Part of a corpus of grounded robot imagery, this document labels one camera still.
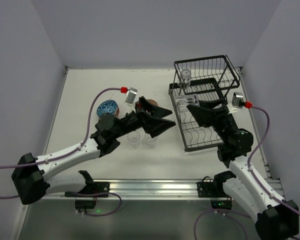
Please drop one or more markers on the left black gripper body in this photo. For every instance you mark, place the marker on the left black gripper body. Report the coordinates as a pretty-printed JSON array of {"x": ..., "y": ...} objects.
[{"x": 142, "y": 114}]

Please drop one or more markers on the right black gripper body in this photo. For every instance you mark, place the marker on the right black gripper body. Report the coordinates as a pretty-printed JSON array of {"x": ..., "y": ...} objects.
[{"x": 220, "y": 114}]

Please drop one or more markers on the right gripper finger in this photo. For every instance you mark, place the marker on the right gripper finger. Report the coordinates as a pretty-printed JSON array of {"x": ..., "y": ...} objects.
[
  {"x": 212, "y": 104},
  {"x": 206, "y": 117}
]

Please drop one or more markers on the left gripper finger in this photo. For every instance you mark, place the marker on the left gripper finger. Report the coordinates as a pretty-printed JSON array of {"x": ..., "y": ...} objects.
[
  {"x": 144, "y": 105},
  {"x": 156, "y": 126}
]

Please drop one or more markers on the clear glass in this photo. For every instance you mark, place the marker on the clear glass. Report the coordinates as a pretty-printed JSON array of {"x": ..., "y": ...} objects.
[
  {"x": 185, "y": 78},
  {"x": 133, "y": 138},
  {"x": 182, "y": 101},
  {"x": 150, "y": 141}
]

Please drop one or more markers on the white red patterned bowl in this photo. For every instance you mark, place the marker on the white red patterned bowl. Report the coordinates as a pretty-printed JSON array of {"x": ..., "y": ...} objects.
[{"x": 105, "y": 107}]

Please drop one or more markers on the brown square panda plate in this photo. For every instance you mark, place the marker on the brown square panda plate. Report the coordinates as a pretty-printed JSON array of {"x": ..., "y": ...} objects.
[{"x": 153, "y": 102}]

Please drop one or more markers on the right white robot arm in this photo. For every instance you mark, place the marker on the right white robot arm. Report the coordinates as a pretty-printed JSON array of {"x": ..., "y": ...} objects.
[{"x": 275, "y": 218}]

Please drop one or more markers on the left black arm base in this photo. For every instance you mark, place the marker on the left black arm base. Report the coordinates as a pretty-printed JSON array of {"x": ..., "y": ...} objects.
[{"x": 93, "y": 188}]

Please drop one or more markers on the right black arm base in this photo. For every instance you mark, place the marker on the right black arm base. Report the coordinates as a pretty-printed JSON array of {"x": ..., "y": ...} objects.
[{"x": 213, "y": 188}]

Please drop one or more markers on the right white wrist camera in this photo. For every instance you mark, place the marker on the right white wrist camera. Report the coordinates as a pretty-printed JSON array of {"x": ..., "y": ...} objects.
[{"x": 237, "y": 102}]

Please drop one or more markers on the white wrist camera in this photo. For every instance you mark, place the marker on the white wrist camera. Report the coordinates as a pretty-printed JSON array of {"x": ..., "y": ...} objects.
[
  {"x": 130, "y": 97},
  {"x": 237, "y": 102}
]

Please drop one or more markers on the black wire dish rack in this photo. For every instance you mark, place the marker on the black wire dish rack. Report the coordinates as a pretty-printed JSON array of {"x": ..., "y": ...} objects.
[{"x": 199, "y": 93}]

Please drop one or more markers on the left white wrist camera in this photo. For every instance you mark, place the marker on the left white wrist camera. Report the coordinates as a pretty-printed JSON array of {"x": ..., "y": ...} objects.
[{"x": 130, "y": 97}]

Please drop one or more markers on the aluminium mounting rail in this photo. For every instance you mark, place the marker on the aluminium mounting rail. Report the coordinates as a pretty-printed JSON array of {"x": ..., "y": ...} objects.
[{"x": 157, "y": 189}]

